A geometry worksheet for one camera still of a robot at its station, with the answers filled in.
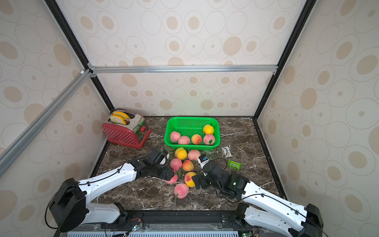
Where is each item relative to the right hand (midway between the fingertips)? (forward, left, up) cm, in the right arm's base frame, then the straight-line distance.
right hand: (198, 177), depth 75 cm
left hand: (+4, +16, -5) cm, 17 cm away
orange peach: (+30, +2, -7) cm, 31 cm away
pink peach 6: (-4, +9, -7) cm, 12 cm away
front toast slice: (+32, +52, +8) cm, 62 cm away
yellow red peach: (+1, +6, -7) cm, 9 cm away
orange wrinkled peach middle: (+10, +7, -8) cm, 14 cm away
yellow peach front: (+39, -6, -8) cm, 40 cm away
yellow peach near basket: (+18, +12, -7) cm, 23 cm away
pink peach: (+30, +17, -6) cm, 36 cm away
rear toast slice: (+34, +50, +10) cm, 61 cm away
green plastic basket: (+40, +8, -6) cm, 41 cm away
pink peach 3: (+29, -6, -6) cm, 30 cm away
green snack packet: (+14, -23, -12) cm, 30 cm away
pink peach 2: (+27, +11, -6) cm, 30 cm away
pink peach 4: (+17, +4, -6) cm, 18 cm away
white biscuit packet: (+24, -18, -13) cm, 33 cm away
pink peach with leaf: (0, +14, -7) cm, 16 cm away
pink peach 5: (+10, +14, -7) cm, 19 cm away
